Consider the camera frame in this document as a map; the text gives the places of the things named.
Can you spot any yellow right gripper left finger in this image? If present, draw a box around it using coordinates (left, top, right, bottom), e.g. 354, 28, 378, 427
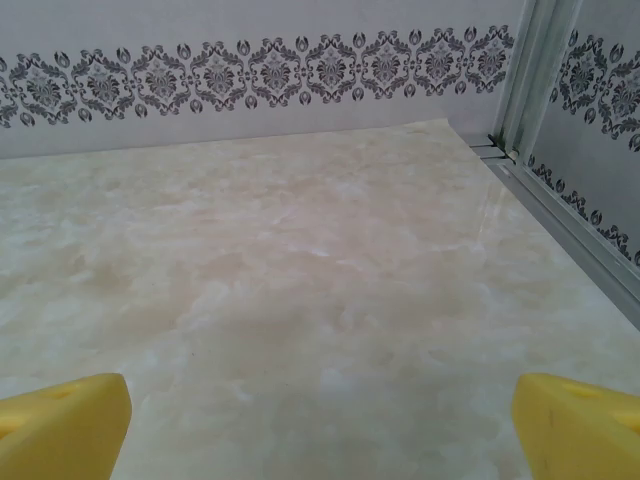
0, 372, 133, 480

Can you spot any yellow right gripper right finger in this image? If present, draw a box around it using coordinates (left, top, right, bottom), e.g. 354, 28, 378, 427
512, 372, 640, 480

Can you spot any aluminium side rail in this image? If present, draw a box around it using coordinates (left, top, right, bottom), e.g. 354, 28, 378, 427
469, 134, 640, 334

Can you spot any aluminium frame post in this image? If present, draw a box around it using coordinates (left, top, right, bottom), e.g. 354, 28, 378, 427
497, 0, 584, 166

